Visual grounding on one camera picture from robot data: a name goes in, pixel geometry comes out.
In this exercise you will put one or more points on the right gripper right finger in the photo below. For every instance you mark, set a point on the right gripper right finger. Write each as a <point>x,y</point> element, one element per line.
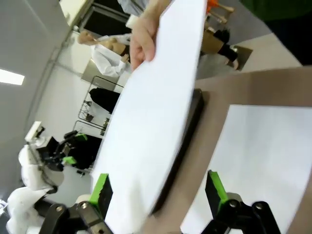
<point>215,195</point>

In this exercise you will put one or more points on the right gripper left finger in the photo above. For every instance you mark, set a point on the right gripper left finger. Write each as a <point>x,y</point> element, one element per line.
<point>95,195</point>

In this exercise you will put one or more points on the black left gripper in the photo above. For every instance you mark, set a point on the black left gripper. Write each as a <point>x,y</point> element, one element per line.
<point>58,153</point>

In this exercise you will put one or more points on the white A4 paper stack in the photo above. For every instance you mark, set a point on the white A4 paper stack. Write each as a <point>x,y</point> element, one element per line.
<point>256,151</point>

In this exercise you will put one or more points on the white A4 paper sheet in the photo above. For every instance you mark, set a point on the white A4 paper sheet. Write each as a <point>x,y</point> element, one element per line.
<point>151,109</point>

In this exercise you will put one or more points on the person's right hand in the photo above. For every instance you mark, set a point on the person's right hand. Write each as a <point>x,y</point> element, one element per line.
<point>142,41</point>

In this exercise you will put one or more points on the metal clothes rack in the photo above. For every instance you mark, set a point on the metal clothes rack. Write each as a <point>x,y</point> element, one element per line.
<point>84,107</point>

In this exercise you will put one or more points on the black hanging garment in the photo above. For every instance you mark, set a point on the black hanging garment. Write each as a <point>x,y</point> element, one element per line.
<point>104,98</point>

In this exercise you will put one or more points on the brown plastic serving tray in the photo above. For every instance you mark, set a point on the brown plastic serving tray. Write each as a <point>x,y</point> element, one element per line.
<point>192,114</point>

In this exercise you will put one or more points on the mannequin in white shirt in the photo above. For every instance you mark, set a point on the mannequin in white shirt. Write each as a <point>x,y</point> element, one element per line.
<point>107,58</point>

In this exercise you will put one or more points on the ceiling light panel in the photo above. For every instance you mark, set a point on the ceiling light panel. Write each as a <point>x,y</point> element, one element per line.
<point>11,76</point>

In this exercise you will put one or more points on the person's torso green T-shirt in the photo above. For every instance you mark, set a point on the person's torso green T-shirt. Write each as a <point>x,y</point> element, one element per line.
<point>280,14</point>

